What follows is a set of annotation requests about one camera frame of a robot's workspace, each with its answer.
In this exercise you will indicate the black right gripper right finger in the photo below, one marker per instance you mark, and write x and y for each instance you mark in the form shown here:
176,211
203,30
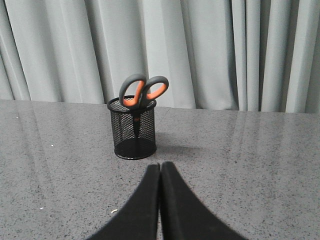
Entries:
183,216

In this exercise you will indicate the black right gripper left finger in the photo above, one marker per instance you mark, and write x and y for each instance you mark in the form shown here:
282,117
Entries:
138,218

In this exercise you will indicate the grey and orange scissors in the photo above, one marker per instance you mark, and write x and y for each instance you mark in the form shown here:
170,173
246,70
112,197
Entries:
146,92

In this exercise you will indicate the black mesh pen bucket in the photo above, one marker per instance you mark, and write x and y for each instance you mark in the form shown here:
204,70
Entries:
125,145

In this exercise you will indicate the grey curtain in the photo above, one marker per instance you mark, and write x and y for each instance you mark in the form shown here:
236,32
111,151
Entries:
247,55

